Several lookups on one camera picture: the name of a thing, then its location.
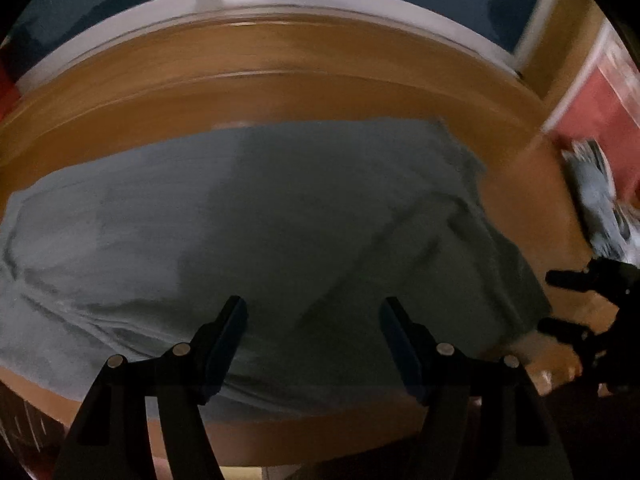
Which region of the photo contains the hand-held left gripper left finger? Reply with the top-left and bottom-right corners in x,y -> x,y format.
52,295 -> 249,480

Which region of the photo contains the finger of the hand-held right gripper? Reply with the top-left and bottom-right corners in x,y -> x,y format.
545,259 -> 640,306
537,316 -> 602,367

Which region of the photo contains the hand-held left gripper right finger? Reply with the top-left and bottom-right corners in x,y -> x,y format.
378,296 -> 576,480

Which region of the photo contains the grey sweater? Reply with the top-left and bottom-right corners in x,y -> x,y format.
0,116 -> 553,416

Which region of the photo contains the rolled blue-grey cloth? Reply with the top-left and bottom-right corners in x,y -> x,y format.
562,152 -> 631,258

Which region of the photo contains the printed cloth pile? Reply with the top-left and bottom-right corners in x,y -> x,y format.
612,200 -> 640,241

